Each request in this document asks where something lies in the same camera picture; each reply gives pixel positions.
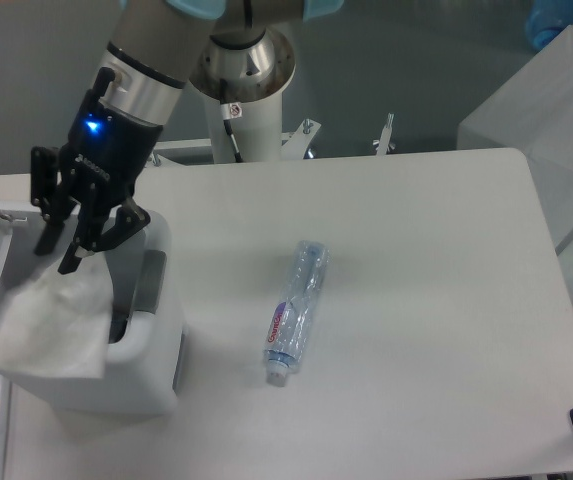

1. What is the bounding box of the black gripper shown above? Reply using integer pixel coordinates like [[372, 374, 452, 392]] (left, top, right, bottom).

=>
[[29, 67, 163, 275]]

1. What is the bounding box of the translucent white storage box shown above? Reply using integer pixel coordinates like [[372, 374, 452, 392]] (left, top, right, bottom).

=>
[[457, 26, 573, 251]]

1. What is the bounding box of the clear plastic water bottle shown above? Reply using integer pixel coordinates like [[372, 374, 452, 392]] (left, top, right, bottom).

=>
[[263, 241, 329, 387]]

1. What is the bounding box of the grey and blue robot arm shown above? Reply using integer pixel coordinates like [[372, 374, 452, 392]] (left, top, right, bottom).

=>
[[30, 1, 340, 275]]

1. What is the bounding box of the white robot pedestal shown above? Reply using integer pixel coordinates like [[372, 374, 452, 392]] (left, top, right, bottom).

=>
[[202, 93, 282, 164]]

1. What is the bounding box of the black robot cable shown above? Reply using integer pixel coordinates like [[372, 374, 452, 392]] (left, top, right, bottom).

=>
[[217, 78, 244, 164]]

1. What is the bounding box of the white mounting bracket frame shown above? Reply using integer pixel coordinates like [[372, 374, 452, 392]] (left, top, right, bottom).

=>
[[148, 113, 396, 167]]

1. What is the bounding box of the white trash can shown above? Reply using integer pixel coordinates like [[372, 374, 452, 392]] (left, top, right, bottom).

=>
[[0, 202, 184, 415]]

